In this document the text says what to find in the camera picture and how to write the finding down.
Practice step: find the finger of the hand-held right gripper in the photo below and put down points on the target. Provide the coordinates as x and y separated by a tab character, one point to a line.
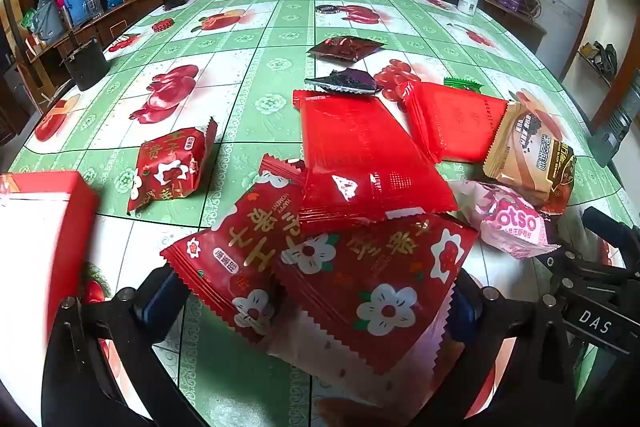
605	224
580	272

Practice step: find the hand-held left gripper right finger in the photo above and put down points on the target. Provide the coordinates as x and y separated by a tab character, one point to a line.
465	314

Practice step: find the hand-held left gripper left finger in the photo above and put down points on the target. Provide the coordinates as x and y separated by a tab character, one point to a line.
157	307

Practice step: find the red and white gift box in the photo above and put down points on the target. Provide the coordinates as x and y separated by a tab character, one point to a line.
40	257

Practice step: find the large plain red packet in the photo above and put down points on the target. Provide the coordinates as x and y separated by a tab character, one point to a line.
455	119
360	152

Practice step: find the dark purple snack packet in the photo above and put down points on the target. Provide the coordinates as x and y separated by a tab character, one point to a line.
345	82

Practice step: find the dark red snack packet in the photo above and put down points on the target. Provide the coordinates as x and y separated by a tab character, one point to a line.
345	48

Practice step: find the beige snack packet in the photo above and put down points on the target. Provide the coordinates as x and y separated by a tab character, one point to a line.
530	152

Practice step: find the small red flower snack packet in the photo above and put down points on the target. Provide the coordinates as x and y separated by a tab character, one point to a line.
170	167

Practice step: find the pale pink snack packet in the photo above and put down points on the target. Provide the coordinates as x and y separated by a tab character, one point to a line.
310	347

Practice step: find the green snack packet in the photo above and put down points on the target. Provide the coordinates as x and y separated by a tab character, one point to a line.
462	84

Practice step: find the black round container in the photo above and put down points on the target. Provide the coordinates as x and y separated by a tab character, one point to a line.
87	67

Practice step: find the brown wooden sideboard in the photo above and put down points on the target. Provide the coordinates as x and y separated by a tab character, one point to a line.
115	24

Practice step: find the grey kettle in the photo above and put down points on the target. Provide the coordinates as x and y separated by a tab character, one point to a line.
48	19

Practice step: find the glass mug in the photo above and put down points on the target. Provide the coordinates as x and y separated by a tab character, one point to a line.
92	4

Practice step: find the green bag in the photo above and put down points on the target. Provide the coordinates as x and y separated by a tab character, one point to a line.
28	19

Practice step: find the small dark round lid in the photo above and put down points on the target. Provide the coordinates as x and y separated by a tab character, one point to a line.
327	8

